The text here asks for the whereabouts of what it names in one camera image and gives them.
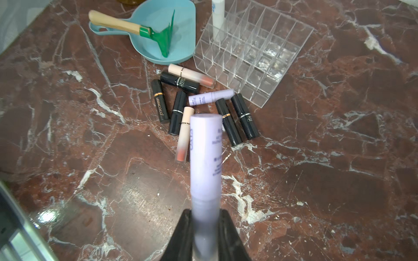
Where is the pink lip gloss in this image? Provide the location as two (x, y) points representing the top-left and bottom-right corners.
(175, 107), (194, 163)
(168, 64), (216, 89)

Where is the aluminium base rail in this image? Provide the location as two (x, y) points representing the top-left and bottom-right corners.
(1, 182), (58, 261)

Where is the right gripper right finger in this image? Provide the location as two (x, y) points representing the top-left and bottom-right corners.
(218, 209), (251, 261)

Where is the small lavender lip tube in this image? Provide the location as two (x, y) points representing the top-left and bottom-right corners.
(188, 89), (235, 106)

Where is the white lip balm tube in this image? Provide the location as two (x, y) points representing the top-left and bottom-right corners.
(212, 0), (225, 43)

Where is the clear acrylic lipstick organizer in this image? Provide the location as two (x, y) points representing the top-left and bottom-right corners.
(193, 1), (314, 108)

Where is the teal plastic dustpan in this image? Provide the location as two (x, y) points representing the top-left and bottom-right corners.
(89, 1), (196, 65)

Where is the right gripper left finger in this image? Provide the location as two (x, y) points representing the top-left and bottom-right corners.
(160, 209), (194, 261)

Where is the black lipstick middle left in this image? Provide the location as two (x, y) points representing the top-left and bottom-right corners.
(168, 90), (187, 136)

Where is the green brush wooden handle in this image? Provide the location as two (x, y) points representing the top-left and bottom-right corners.
(88, 10), (175, 58)

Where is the black lipstick silver band right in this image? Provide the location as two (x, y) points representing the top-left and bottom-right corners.
(231, 93), (260, 140)

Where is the black lipstick far left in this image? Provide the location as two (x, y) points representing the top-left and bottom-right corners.
(151, 79), (170, 124)

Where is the black lipstick gold band right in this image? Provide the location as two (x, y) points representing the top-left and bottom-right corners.
(215, 99), (243, 147)

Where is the black lipstick horizontal top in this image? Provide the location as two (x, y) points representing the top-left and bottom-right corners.
(160, 71), (200, 94)

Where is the lavender lip balm tube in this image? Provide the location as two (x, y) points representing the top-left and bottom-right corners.
(190, 114), (223, 261)

